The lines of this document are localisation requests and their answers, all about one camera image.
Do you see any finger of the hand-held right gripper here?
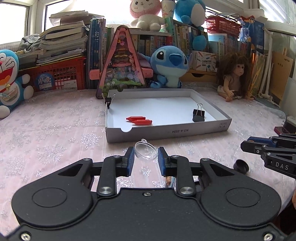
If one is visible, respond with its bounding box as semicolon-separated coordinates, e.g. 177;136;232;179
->
247;134;296;149
240;141;278;154

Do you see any clear plastic half sphere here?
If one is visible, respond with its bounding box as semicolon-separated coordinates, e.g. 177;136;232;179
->
135;138;158;160

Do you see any white printed cardboard box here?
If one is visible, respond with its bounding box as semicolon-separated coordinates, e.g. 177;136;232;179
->
191;50;218;72

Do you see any pink triangular toy house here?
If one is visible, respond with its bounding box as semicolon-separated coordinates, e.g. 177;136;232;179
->
89;24;154;100

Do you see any black round lid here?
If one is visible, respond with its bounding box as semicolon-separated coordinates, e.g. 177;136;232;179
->
233;159;249;172

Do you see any paper cup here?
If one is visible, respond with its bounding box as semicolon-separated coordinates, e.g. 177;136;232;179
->
161;0;176;18

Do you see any stack of books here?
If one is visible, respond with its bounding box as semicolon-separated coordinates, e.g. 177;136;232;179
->
37;10;104;65

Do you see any row of blue folders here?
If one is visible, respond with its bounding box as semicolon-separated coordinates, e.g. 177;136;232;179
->
87;19;107;90

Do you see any brown cardboard sheet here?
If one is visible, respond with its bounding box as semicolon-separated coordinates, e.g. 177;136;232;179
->
269;51;294;107

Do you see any pink bunny plush toy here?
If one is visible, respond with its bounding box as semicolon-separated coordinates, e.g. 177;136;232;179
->
129;0;166;32

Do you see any wooden drawer organizer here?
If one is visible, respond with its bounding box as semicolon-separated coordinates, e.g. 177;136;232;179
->
180;70;219;82

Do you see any small black binder clip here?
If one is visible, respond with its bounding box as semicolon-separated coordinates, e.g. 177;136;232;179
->
102;93;116;109

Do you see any small red mesh basket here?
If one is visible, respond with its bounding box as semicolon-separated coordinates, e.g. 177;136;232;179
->
205;15;242;37

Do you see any white shallow cardboard box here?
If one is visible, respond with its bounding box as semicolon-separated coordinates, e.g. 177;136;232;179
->
105;89;232;143

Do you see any large black binder clip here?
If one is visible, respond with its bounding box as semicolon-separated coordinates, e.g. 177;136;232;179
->
192;103;206;123

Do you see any blue paper bag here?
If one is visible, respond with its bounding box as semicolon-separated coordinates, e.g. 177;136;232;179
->
238;17;265;55

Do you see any grey cloth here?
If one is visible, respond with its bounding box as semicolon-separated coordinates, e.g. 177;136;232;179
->
20;34;41;53

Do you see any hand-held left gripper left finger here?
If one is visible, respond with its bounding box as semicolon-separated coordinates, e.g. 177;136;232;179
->
55;147;135;197

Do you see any red plastic crate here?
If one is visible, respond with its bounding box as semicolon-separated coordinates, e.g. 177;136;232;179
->
18;57;87;92

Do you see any blue round plush toy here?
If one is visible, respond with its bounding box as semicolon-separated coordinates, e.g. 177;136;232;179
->
173;0;207;52

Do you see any row of upright books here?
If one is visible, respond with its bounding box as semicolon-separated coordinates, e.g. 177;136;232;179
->
106;22;249;70

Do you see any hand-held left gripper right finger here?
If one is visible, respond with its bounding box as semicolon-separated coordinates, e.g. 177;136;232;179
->
158;147;238;197

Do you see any row of thin picture books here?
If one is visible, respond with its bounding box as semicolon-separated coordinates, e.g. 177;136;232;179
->
248;50;266;98

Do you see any pink snowflake tablecloth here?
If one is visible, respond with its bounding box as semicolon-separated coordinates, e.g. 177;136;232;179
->
0;81;296;232

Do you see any blue alien plush toy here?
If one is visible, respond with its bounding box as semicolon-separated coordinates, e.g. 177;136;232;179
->
137;45;193;88

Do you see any doll with brown curly hair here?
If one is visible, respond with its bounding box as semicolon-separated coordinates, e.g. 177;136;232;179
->
216;52;255;102

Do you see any blue robot cat plush toy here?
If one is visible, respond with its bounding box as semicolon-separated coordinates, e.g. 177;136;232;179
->
0;49;35;119

